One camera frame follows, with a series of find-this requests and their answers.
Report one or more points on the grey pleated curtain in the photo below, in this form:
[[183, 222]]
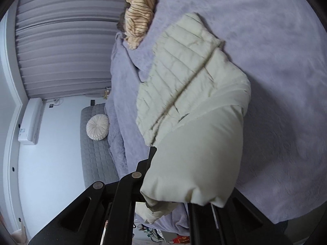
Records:
[[66, 43]]

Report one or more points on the beige striped garment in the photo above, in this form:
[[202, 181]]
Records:
[[139, 15]]

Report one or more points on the purple fleece blanket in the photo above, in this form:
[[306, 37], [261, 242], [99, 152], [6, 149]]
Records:
[[281, 56]]

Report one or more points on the round cream pleated cushion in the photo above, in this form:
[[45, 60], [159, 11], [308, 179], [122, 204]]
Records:
[[97, 127]]

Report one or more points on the white wall air conditioner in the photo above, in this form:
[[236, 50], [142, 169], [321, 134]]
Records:
[[30, 121]]

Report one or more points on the red packet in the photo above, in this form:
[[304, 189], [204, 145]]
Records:
[[180, 240]]

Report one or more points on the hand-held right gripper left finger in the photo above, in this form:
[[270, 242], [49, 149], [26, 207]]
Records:
[[122, 199]]

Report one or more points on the grey quilted headboard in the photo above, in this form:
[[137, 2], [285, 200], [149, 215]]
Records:
[[98, 158]]

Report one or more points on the small bedside items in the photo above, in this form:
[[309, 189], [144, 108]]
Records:
[[107, 92]]

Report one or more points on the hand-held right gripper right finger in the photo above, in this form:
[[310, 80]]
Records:
[[230, 224]]

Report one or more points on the cream quilted puffer jacket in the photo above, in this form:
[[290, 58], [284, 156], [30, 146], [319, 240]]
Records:
[[194, 102]]

